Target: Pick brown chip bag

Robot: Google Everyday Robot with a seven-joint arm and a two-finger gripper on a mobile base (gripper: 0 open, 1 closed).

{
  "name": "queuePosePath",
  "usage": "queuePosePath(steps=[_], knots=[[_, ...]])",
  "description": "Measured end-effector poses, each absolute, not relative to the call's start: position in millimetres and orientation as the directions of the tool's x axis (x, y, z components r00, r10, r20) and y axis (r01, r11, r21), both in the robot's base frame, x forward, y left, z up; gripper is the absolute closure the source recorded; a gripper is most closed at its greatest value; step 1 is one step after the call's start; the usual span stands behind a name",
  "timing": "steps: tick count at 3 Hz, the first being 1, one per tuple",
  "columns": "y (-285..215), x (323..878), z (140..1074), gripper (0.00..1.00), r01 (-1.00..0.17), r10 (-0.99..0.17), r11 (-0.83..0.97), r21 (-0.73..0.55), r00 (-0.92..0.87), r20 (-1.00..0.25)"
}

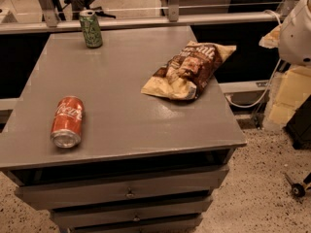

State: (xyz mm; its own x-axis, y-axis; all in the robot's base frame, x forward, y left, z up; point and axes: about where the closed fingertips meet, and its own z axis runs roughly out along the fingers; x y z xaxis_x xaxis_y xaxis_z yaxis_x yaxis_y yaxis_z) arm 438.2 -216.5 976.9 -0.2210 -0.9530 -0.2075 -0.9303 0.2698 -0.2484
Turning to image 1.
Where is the middle drawer with knob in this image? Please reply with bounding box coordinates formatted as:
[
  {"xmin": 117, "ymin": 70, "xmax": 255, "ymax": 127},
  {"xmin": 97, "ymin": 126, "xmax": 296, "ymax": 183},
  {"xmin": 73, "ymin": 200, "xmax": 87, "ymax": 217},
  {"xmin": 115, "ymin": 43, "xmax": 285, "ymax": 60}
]
[{"xmin": 52, "ymin": 196, "xmax": 212, "ymax": 228}]

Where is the bottom drawer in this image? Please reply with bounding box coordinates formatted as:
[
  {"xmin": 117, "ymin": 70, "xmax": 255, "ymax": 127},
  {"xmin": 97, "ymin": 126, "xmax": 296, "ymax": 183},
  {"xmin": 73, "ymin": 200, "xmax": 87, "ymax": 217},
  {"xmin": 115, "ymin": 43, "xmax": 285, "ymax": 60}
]
[{"xmin": 69, "ymin": 214, "xmax": 204, "ymax": 233}]

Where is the brown chip bag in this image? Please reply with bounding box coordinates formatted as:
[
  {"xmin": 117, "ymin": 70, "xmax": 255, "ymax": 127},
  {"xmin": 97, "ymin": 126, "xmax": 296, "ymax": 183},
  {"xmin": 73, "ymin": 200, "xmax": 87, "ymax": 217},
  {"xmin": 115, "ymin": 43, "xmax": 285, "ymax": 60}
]
[{"xmin": 141, "ymin": 41, "xmax": 236, "ymax": 100}]

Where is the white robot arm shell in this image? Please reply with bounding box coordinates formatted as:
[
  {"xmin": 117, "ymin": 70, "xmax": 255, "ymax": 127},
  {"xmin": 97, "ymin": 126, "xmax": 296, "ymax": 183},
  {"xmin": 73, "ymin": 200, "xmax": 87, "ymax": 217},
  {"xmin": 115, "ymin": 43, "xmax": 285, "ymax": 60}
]
[{"xmin": 278, "ymin": 0, "xmax": 311, "ymax": 67}]

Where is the red cola can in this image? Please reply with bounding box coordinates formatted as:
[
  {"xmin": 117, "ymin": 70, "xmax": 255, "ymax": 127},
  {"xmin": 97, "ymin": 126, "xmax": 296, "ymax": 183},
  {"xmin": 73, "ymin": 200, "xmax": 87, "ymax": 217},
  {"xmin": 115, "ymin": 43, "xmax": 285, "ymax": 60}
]
[{"xmin": 51, "ymin": 96, "xmax": 85, "ymax": 149}]

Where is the black caster wheel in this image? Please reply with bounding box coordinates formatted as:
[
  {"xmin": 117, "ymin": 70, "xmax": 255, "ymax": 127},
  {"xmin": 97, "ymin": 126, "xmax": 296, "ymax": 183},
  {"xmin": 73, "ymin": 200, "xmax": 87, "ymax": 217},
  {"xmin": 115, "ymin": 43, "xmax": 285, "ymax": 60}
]
[{"xmin": 285, "ymin": 173, "xmax": 311, "ymax": 197}]

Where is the grey drawer cabinet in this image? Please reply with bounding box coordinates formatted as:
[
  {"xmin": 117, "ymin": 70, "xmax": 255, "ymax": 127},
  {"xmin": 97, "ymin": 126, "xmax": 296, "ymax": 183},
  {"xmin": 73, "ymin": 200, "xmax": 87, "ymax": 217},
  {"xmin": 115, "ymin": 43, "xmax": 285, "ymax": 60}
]
[{"xmin": 0, "ymin": 25, "xmax": 248, "ymax": 233}]

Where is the metal glass railing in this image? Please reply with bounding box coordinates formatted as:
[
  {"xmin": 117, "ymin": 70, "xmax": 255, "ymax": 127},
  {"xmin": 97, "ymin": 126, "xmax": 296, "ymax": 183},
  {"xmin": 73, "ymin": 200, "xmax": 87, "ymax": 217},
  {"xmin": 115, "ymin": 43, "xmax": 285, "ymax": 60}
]
[{"xmin": 0, "ymin": 0, "xmax": 297, "ymax": 34}]

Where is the white cable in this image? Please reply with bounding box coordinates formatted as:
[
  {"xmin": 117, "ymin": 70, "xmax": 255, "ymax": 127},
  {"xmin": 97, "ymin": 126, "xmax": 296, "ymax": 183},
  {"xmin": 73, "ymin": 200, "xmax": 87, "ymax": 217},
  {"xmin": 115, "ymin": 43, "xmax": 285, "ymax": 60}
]
[{"xmin": 225, "ymin": 9, "xmax": 284, "ymax": 110}]

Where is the drawer with knob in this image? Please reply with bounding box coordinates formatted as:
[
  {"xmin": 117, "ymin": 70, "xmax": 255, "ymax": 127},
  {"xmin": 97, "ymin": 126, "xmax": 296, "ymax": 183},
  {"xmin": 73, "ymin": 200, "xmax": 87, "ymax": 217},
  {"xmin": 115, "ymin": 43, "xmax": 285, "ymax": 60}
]
[
  {"xmin": 52, "ymin": 196, "xmax": 212, "ymax": 228},
  {"xmin": 16, "ymin": 165, "xmax": 228, "ymax": 210}
]

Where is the top drawer with knob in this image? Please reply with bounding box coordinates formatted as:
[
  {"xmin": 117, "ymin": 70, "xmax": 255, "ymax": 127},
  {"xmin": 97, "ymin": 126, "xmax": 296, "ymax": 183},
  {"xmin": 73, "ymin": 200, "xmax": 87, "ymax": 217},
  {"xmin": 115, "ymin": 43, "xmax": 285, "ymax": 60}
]
[{"xmin": 16, "ymin": 165, "xmax": 228, "ymax": 210}]

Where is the green soda can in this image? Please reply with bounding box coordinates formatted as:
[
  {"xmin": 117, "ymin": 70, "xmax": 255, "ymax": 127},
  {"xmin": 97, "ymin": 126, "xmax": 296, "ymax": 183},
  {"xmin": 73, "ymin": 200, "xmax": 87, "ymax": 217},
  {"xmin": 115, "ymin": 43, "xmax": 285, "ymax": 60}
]
[{"xmin": 79, "ymin": 10, "xmax": 103, "ymax": 49}]

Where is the black box on floor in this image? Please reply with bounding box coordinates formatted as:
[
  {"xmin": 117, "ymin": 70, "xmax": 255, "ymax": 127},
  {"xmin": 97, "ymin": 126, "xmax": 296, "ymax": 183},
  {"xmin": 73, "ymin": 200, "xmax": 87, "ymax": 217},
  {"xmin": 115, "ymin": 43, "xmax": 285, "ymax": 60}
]
[{"xmin": 286, "ymin": 95, "xmax": 311, "ymax": 150}]

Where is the yellow foam block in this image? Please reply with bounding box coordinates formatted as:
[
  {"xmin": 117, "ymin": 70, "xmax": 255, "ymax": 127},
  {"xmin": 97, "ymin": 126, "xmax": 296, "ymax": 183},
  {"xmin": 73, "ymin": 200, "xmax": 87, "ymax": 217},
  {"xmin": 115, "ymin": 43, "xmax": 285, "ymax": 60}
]
[{"xmin": 268, "ymin": 65, "xmax": 311, "ymax": 126}]

